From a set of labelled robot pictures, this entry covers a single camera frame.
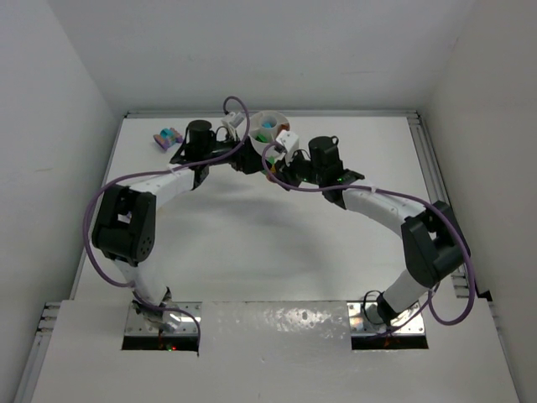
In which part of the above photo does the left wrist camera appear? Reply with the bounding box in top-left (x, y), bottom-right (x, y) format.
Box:
top-left (221, 112), bottom-right (245, 136)

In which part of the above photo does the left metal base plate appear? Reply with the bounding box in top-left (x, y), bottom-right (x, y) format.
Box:
top-left (124, 301), bottom-right (201, 337)

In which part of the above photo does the white divided round container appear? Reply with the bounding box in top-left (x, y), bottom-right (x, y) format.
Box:
top-left (248, 110), bottom-right (290, 155)

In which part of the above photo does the teal purple butterfly lego cluster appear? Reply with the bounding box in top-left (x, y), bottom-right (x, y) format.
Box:
top-left (153, 128), bottom-right (184, 151)

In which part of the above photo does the metal base plate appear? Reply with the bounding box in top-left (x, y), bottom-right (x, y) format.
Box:
top-left (347, 300), bottom-right (427, 337)
top-left (124, 301), bottom-right (201, 337)

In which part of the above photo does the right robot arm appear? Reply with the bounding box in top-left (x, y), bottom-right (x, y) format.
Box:
top-left (270, 131), bottom-right (471, 327)

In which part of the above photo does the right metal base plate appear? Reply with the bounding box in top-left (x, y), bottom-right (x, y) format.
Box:
top-left (347, 300), bottom-right (427, 337)

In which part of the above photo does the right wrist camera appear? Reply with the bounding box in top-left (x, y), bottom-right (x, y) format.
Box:
top-left (275, 130), bottom-right (300, 165)

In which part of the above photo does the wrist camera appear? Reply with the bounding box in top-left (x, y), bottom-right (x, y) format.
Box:
top-left (275, 130), bottom-right (300, 165)
top-left (221, 112), bottom-right (245, 136)

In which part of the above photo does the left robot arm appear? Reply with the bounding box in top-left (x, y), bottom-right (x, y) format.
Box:
top-left (85, 113), bottom-right (264, 311)

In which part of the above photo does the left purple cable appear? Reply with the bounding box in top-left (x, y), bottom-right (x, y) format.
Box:
top-left (82, 96), bottom-right (253, 337)

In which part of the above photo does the aluminium frame rail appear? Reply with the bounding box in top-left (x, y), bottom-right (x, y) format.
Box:
top-left (14, 109), bottom-right (503, 403)

